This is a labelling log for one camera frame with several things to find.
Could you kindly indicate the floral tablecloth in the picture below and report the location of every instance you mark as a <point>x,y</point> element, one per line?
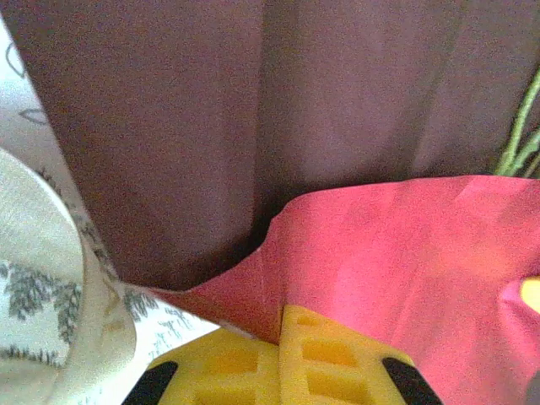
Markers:
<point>12,97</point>

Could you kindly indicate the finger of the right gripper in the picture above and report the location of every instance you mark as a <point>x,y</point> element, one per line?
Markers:
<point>533,295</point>

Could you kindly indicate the dark red wrapping paper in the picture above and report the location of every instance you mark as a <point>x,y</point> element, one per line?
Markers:
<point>190,126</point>

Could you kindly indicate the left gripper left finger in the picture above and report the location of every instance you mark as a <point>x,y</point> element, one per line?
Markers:
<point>219,371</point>

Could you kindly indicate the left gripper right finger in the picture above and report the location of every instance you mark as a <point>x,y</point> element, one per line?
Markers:
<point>337,371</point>

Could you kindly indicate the artificial flower bunch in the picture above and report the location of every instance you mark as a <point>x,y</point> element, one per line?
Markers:
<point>520,126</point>

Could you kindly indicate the cream ribbon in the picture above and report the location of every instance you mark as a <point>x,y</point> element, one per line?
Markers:
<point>34,202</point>

